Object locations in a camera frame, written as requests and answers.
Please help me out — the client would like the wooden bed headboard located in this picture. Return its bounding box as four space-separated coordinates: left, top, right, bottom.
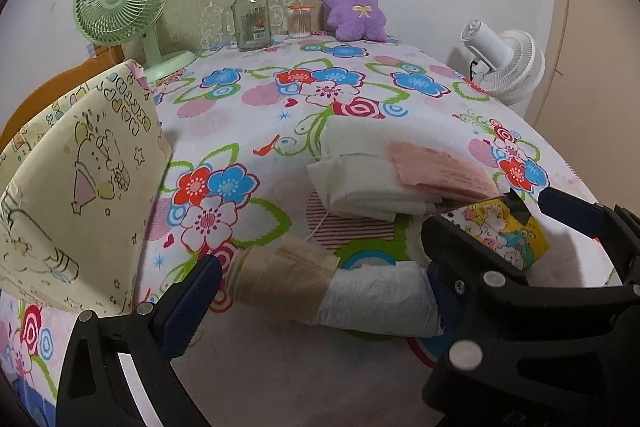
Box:
0 44 126 152

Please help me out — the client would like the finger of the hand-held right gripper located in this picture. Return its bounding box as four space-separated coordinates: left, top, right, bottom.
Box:
422 217 640 427
537 187 640 258

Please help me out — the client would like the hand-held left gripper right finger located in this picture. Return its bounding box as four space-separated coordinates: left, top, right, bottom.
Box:
427 264 456 340

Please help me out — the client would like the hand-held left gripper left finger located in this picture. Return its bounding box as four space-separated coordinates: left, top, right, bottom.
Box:
56 254 224 427

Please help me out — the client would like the yellow cartoon packet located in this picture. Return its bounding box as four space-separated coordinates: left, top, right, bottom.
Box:
440 199 551 269

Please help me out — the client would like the blue bed sheet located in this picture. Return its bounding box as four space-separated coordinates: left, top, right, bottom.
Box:
0 377 56 408

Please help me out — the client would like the glass mug jar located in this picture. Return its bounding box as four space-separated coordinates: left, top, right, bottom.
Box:
220 0 273 52

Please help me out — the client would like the white floor fan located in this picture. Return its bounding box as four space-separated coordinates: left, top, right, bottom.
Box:
460 19 547 108

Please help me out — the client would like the beige door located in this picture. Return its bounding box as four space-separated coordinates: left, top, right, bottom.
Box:
552 0 640 188

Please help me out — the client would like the floral tablecloth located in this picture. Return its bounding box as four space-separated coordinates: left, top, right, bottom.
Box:
0 32 621 427

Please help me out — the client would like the white roll with beige band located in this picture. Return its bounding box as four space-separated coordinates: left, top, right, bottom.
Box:
231 246 447 339

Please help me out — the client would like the purple plush toy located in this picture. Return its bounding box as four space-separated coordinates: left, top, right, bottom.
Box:
314 0 388 44

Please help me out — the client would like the white pack with pink label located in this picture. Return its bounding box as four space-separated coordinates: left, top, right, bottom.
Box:
305 116 503 223

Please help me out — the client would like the cotton swab jar orange lid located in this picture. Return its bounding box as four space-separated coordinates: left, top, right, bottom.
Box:
286 4 317 40

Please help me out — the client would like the cream cartoon print storage box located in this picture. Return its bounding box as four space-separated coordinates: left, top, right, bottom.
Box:
0 58 174 314

